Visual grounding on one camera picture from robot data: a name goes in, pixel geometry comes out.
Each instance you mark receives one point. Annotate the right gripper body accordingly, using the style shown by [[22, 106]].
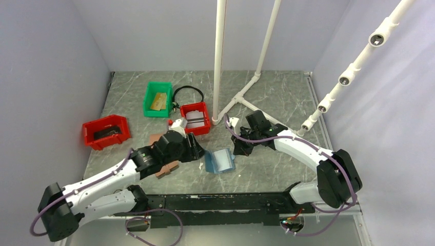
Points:
[[253, 135]]

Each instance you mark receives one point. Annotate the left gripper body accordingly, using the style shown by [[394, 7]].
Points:
[[185, 152]]

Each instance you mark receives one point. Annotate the blue card holder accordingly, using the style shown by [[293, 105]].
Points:
[[220, 161]]

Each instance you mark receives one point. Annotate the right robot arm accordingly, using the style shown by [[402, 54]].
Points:
[[337, 180]]

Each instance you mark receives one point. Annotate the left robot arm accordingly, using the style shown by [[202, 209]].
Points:
[[62, 210]]

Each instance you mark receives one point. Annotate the brown card holder front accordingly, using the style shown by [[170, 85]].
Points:
[[167, 169]]

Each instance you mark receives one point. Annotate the brown card holder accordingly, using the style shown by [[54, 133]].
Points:
[[157, 139], [167, 169]]

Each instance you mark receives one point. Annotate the white card in red bin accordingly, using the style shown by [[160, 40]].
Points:
[[195, 119]]

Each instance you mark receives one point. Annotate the brown card holder back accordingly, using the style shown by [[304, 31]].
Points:
[[157, 139]]

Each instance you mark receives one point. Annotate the gold cards in green bin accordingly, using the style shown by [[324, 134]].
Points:
[[159, 102]]

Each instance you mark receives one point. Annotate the small red plastic bin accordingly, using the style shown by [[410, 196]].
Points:
[[200, 106]]

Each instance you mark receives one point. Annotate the green plastic bin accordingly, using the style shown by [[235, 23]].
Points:
[[152, 88]]

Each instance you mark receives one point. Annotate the large red plastic bin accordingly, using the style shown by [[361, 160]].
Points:
[[107, 131]]

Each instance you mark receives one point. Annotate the white pipe with sockets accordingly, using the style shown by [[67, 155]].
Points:
[[377, 38]]

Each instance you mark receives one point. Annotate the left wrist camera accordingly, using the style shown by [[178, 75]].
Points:
[[179, 126]]

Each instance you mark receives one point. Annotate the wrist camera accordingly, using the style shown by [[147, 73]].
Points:
[[179, 126], [234, 124]]

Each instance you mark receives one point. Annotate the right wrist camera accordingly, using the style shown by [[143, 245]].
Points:
[[234, 124]]

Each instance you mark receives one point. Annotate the white pvc pipe frame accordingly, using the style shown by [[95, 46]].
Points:
[[253, 35]]

